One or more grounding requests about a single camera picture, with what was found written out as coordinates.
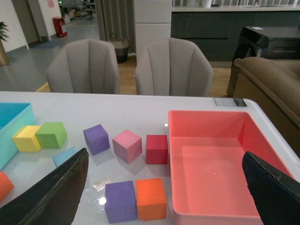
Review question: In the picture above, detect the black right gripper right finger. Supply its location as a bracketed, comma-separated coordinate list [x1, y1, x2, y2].
[242, 151, 300, 225]

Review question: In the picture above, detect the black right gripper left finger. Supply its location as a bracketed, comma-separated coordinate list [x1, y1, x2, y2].
[0, 148, 89, 225]

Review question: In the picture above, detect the light blue foam block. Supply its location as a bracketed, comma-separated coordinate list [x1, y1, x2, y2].
[52, 146, 77, 167]

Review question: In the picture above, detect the orange foam block near bin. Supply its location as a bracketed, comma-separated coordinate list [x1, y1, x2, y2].
[0, 171, 14, 202]

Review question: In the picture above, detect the yellow foam block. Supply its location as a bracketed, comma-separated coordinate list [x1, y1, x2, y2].
[12, 125, 41, 152]

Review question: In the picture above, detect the green foam block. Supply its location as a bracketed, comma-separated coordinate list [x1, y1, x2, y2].
[36, 122, 67, 149]

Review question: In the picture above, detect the purple foam block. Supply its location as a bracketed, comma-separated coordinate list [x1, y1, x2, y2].
[105, 181, 137, 224]
[83, 124, 110, 155]

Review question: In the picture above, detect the pink plastic bin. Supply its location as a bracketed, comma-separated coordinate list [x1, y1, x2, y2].
[168, 110, 291, 225]

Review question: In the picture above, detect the teal plastic bin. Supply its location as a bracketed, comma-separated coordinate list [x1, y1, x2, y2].
[0, 103, 36, 168]

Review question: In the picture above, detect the pink foam block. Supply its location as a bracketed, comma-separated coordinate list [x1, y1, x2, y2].
[112, 129, 143, 164]

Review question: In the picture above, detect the table label sticker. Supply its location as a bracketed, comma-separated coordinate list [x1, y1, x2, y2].
[214, 97, 247, 106]

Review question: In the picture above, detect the brown sofa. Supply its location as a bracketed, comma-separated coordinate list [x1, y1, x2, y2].
[233, 57, 300, 155]

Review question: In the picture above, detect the red foam block by bin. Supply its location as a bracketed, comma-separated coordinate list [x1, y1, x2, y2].
[146, 135, 168, 165]

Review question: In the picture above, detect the left grey chair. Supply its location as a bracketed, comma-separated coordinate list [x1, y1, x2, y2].
[46, 39, 120, 94]

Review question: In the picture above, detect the grey chair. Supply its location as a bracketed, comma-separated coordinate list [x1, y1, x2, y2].
[135, 38, 214, 97]
[46, 39, 120, 94]

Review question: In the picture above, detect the potted plant gold pot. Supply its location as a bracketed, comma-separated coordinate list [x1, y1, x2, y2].
[0, 21, 10, 66]

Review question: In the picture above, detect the black appliance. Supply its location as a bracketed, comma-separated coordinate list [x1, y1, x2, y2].
[226, 26, 300, 98]

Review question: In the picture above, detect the woven basket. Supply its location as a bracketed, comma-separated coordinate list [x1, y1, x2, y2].
[108, 33, 129, 63]

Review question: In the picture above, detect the right grey chair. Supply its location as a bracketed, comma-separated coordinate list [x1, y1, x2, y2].
[135, 38, 214, 97]

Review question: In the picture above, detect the dark counter cabinet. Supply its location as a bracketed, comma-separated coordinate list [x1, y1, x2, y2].
[171, 5, 300, 67]

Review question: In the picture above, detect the white cabinet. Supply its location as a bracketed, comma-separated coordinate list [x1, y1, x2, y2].
[134, 0, 172, 59]

